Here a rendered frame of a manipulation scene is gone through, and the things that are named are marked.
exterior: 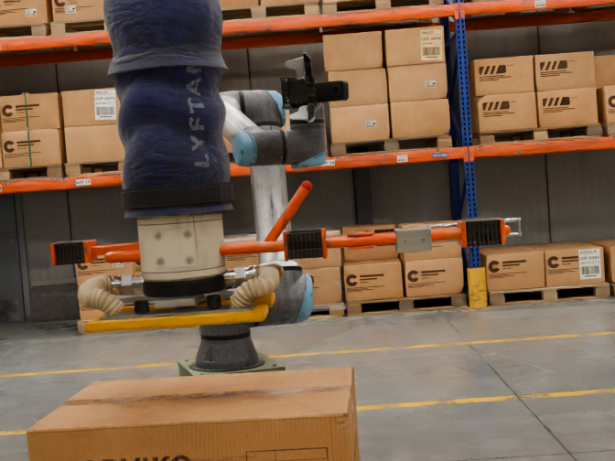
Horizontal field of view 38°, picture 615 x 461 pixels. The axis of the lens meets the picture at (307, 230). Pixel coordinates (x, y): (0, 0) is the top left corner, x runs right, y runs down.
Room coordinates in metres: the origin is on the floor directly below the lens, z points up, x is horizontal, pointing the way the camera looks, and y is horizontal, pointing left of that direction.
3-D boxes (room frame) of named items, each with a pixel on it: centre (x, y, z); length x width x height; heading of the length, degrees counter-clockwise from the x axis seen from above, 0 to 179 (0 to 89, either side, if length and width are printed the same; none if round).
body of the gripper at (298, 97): (2.15, -0.01, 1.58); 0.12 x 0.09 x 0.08; 178
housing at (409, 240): (1.79, -0.21, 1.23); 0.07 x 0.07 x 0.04; 88
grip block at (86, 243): (2.08, 0.54, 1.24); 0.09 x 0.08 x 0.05; 178
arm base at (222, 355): (2.68, 0.27, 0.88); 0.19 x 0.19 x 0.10
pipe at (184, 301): (1.81, 0.26, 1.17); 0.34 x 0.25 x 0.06; 88
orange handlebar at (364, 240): (1.92, 0.05, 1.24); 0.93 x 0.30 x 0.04; 88
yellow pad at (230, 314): (1.71, 0.26, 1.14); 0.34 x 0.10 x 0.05; 88
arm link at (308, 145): (2.33, -0.01, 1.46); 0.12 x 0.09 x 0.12; 105
